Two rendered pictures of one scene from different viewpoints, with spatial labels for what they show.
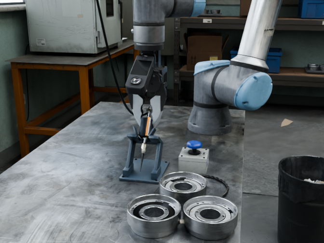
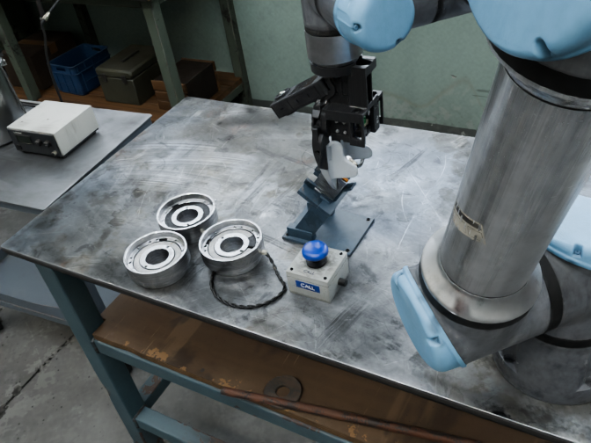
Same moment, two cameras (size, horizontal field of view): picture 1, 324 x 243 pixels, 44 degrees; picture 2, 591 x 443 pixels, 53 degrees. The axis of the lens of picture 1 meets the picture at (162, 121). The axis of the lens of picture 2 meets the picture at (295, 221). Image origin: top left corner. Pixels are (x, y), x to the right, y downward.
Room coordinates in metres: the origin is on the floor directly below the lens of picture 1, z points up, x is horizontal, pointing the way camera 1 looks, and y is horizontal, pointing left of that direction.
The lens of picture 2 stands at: (1.18, -0.70, 1.46)
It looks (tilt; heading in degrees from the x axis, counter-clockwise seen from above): 39 degrees down; 112
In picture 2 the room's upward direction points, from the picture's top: 10 degrees counter-clockwise
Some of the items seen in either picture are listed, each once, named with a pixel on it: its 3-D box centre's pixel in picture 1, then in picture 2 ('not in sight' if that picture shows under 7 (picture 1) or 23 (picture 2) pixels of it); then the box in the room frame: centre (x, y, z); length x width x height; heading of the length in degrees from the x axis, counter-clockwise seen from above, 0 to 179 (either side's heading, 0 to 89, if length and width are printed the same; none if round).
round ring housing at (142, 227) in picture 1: (154, 215); (188, 219); (0.69, 0.01, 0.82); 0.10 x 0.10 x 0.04
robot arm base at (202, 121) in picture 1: (210, 114); (558, 329); (1.29, -0.16, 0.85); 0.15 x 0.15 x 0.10
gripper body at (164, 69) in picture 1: (149, 67); (344, 98); (0.99, 0.03, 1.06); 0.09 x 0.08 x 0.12; 167
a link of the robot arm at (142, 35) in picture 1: (147, 34); (335, 41); (0.98, 0.04, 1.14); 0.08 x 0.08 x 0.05
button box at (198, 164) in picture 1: (194, 159); (321, 272); (0.96, -0.08, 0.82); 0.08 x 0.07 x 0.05; 168
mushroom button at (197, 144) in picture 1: (194, 151); (316, 258); (0.95, -0.08, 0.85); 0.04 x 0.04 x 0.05
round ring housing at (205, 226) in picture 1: (209, 217); (158, 260); (0.68, -0.09, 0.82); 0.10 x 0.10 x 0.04
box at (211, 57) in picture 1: (205, 51); not in sight; (4.38, -0.48, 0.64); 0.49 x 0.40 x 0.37; 83
